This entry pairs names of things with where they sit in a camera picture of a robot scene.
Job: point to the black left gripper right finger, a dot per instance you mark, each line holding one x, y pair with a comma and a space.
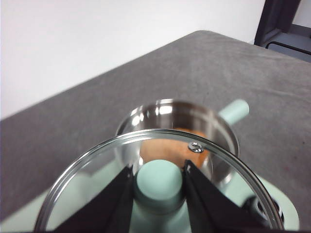
213, 208

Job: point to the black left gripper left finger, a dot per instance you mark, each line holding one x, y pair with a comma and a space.
107, 208

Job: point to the glass lid with green knob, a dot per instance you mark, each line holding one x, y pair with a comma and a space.
158, 179

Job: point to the brown potato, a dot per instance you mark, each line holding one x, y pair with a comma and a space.
165, 150

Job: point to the mint green steamer pot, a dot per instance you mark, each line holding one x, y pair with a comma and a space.
170, 114

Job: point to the mint green breakfast machine base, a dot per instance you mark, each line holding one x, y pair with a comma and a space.
290, 211

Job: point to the dark furniture frame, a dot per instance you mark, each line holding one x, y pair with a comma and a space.
274, 21

